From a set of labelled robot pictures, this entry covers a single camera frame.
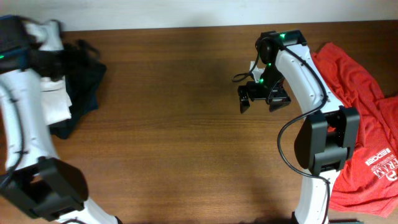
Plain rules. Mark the red t-shirt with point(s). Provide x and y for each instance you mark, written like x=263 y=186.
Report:
x=368 y=183

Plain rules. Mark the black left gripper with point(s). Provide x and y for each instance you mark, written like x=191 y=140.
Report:
x=58 y=63

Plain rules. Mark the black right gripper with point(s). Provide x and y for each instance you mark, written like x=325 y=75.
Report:
x=265 y=94

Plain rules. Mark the white t-shirt with robot print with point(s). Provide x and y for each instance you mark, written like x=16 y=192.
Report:
x=55 y=100

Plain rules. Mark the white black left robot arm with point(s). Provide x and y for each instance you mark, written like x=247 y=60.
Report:
x=36 y=180

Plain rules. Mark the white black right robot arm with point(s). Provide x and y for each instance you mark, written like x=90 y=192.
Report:
x=318 y=142

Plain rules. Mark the black folded clothes pile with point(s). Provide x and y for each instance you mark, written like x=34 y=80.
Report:
x=83 y=74

